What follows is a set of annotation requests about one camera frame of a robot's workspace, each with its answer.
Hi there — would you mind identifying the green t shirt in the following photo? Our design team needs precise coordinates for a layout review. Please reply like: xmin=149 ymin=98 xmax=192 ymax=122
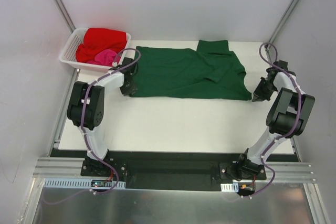
xmin=133 ymin=40 xmax=251 ymax=101

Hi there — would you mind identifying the white plastic basket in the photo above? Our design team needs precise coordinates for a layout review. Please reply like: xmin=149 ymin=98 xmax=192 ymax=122
xmin=59 ymin=28 xmax=131 ymax=72

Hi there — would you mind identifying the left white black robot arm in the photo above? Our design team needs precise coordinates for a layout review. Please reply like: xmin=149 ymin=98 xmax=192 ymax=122
xmin=67 ymin=58 xmax=138 ymax=180

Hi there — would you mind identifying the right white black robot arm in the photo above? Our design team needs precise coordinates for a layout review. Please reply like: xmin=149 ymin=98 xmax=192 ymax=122
xmin=220 ymin=60 xmax=316 ymax=181

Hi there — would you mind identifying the pink t shirt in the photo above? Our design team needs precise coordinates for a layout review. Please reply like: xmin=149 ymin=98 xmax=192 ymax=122
xmin=87 ymin=49 xmax=121 ymax=67

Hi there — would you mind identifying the red t shirt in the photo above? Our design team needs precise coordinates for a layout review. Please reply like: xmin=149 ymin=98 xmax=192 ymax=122
xmin=76 ymin=28 xmax=127 ymax=63

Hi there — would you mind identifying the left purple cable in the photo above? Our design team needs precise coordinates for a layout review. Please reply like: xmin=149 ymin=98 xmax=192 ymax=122
xmin=41 ymin=47 xmax=141 ymax=205

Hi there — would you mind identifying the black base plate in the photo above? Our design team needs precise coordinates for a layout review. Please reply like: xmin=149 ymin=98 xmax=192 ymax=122
xmin=49 ymin=149 xmax=300 ymax=192

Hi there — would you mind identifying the left aluminium frame post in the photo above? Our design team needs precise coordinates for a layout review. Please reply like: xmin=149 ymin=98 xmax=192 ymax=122
xmin=39 ymin=0 xmax=79 ymax=38

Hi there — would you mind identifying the aluminium frame post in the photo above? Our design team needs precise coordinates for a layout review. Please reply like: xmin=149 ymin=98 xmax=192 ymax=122
xmin=39 ymin=0 xmax=79 ymax=38
xmin=268 ymin=0 xmax=301 ymax=44

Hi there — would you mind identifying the right white cable duct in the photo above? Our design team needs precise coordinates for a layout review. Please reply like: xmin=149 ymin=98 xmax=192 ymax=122
xmin=220 ymin=183 xmax=239 ymax=193

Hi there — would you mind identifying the white cable duct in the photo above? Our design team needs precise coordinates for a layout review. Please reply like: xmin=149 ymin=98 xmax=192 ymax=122
xmin=220 ymin=183 xmax=239 ymax=193
xmin=44 ymin=178 xmax=126 ymax=190

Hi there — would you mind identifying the right aluminium frame post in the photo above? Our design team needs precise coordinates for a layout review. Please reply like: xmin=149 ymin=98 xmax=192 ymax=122
xmin=268 ymin=0 xmax=301 ymax=44

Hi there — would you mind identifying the aluminium front rail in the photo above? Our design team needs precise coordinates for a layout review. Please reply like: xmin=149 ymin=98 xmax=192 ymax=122
xmin=33 ymin=157 xmax=317 ymax=184

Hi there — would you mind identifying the left white cable duct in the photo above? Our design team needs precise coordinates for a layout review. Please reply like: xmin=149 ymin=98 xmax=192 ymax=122
xmin=44 ymin=178 xmax=126 ymax=190

